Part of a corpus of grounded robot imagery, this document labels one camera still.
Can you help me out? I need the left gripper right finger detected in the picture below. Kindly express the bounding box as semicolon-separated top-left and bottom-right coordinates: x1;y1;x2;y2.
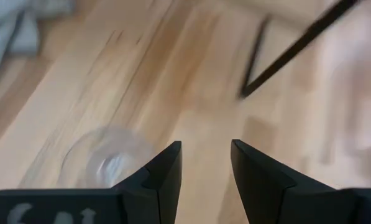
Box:
230;139;371;224

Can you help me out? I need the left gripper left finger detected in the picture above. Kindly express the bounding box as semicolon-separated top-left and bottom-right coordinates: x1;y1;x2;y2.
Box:
0;140;183;224

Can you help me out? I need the clear glass cup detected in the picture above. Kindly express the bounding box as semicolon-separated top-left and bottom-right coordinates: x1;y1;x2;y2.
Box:
57;125;157;189

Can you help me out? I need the pale blue cloth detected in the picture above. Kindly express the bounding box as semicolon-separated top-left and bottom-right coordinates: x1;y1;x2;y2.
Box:
0;0;75;91

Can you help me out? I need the black metal shelf frame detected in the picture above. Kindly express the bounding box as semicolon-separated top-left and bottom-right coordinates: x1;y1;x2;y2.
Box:
238;0;360;100

